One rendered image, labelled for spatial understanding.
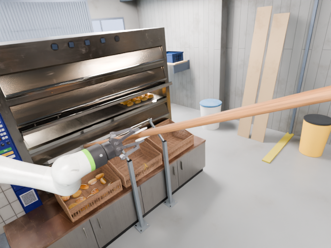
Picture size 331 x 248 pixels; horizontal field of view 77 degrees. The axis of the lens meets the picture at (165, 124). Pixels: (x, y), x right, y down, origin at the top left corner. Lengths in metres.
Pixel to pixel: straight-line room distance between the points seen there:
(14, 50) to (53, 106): 0.55
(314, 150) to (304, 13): 2.14
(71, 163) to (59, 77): 1.51
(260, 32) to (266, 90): 0.98
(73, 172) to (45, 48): 1.56
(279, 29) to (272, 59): 0.45
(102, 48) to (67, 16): 3.26
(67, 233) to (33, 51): 1.61
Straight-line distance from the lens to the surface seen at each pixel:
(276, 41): 4.05
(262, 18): 4.16
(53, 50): 2.23
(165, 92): 3.03
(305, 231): 2.95
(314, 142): 4.01
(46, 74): 2.23
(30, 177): 0.96
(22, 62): 2.17
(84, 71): 2.32
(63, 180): 0.83
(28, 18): 5.37
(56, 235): 2.25
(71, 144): 2.47
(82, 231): 2.33
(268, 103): 0.55
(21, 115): 2.23
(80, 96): 2.35
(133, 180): 2.26
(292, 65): 4.34
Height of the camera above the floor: 2.15
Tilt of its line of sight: 26 degrees down
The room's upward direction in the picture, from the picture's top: 5 degrees counter-clockwise
